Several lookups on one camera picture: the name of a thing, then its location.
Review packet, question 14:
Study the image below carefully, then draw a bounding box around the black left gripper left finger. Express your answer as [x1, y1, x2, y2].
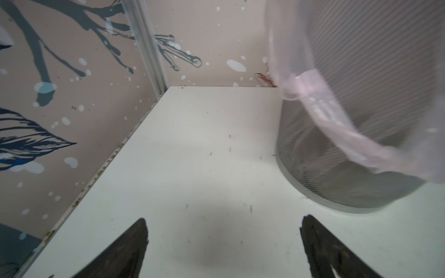
[73, 218, 149, 278]

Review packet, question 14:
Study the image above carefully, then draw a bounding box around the metal mesh trash bin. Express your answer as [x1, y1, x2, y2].
[275, 0, 445, 214]

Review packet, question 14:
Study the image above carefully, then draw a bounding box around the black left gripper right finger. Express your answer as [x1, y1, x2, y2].
[300, 215, 380, 278]

